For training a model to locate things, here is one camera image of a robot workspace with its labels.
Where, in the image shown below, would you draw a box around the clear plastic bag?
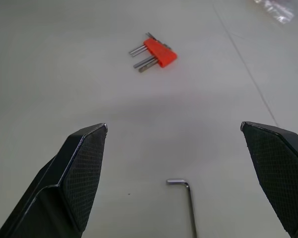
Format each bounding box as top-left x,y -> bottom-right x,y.
253,0 -> 295,25

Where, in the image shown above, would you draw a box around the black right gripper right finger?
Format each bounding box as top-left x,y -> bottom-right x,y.
240,121 -> 298,238

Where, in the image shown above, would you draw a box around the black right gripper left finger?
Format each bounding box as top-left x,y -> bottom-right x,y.
0,122 -> 109,238

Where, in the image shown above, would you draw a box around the orange hex key holder set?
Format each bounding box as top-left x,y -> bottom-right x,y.
143,38 -> 178,68

